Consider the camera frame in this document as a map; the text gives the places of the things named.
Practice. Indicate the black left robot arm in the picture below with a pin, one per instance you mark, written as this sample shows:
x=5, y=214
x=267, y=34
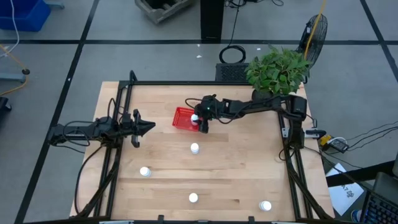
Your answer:
x=93, y=129

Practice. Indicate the black metal table frame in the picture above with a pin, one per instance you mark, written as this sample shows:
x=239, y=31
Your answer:
x=186, y=83

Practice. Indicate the grey stand foot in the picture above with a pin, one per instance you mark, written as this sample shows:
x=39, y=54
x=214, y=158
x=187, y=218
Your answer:
x=12, y=77

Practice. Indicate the black upright column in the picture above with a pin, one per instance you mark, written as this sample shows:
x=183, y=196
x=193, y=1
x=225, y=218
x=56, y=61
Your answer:
x=212, y=20

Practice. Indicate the white paper sheet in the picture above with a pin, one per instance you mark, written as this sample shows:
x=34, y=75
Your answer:
x=343, y=194

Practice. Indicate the white ball bottom right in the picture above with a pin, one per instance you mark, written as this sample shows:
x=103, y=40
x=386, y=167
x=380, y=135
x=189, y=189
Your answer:
x=265, y=205

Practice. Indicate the red plastic basket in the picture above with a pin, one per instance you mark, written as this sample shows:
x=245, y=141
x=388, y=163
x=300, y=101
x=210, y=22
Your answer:
x=182, y=119

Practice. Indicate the black vented box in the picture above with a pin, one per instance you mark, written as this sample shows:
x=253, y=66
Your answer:
x=231, y=72

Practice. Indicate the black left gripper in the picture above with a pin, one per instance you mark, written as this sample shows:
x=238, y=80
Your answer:
x=135, y=130

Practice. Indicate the white ball bottom centre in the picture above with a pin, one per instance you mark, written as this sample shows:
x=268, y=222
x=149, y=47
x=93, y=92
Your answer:
x=193, y=197

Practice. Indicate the blue plastic bin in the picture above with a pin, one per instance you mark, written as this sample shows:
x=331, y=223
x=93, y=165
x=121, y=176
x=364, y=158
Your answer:
x=21, y=14

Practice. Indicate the black power adapter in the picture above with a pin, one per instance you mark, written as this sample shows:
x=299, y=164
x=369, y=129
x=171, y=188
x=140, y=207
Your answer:
x=339, y=145

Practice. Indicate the white ball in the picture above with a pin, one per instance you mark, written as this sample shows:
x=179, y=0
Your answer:
x=193, y=197
x=265, y=205

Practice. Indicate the black floor fan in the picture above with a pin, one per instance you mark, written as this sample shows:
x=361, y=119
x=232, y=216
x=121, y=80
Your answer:
x=317, y=40

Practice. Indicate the green potted plant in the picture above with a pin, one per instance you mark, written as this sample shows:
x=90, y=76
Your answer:
x=276, y=73

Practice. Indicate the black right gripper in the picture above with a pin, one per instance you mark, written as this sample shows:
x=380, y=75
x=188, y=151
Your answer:
x=210, y=109

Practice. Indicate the black keyboard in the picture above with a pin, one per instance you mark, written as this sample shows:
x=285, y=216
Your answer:
x=381, y=210

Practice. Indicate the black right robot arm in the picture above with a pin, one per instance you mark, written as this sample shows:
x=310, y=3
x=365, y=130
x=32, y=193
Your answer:
x=264, y=104

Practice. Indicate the grey moulded packing block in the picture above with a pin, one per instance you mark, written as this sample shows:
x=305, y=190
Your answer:
x=161, y=11

